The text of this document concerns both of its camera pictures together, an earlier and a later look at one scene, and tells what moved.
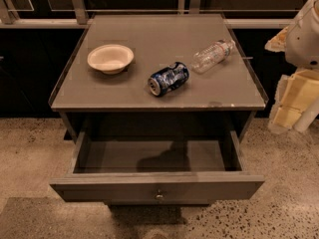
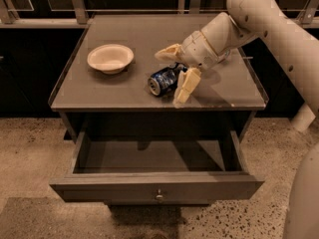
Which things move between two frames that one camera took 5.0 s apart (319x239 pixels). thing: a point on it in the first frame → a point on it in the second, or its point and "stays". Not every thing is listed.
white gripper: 303,45 → 196,50
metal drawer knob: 159,195 stays
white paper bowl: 110,59 stays
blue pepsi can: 167,79 stays
